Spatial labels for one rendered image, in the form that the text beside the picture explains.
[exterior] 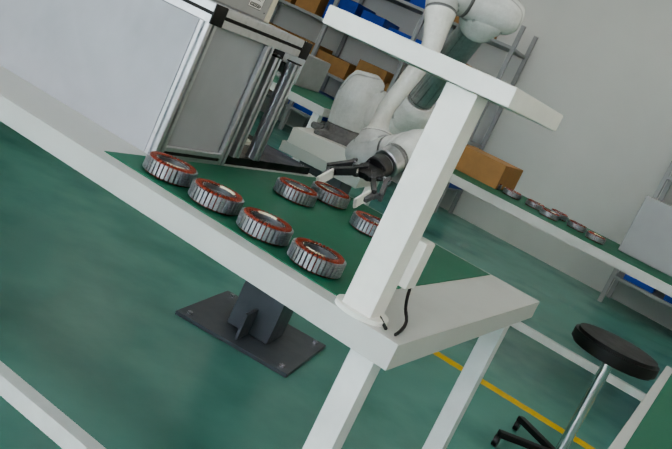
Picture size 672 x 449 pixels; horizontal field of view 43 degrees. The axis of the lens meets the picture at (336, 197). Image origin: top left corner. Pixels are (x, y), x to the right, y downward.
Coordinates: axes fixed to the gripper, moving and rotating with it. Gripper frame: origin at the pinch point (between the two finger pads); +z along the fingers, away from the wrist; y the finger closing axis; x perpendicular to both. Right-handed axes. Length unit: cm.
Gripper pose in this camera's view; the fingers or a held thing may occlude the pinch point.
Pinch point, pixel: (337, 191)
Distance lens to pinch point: 233.5
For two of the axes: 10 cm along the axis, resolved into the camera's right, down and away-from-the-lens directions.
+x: 1.0, -8.1, -5.7
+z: -6.5, 3.8, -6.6
